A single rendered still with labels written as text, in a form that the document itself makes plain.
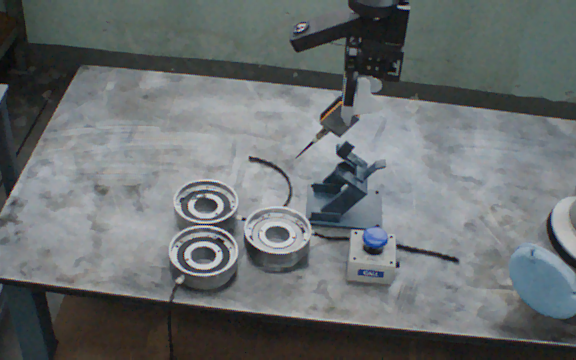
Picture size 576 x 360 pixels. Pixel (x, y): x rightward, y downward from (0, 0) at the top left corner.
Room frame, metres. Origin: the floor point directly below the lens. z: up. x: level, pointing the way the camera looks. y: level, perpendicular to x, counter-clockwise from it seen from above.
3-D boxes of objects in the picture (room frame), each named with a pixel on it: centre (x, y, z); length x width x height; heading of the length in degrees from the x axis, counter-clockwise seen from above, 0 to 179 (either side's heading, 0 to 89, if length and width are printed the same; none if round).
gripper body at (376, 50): (0.99, -0.10, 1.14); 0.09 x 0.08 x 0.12; 89
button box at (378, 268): (0.86, -0.14, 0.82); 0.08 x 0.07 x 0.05; 88
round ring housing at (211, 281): (0.83, 0.12, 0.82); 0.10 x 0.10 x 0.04
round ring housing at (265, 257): (0.89, 0.01, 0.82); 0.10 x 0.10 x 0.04
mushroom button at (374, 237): (0.86, -0.14, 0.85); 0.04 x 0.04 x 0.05
